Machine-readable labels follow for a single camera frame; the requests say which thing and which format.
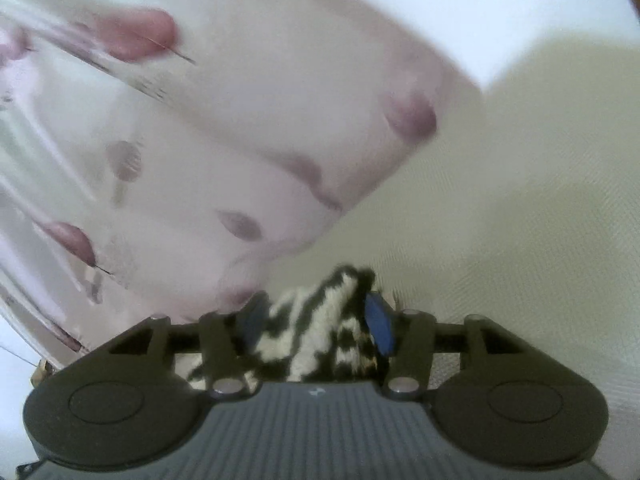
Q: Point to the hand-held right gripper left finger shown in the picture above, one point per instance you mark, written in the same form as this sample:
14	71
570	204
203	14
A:
254	321

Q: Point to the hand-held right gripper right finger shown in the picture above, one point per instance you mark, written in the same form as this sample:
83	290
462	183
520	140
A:
378	325

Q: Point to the black and white zigzag knit garment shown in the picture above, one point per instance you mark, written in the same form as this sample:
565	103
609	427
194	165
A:
300	330

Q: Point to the white curtain with pink print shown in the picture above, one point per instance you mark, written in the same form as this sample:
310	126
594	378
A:
200	135

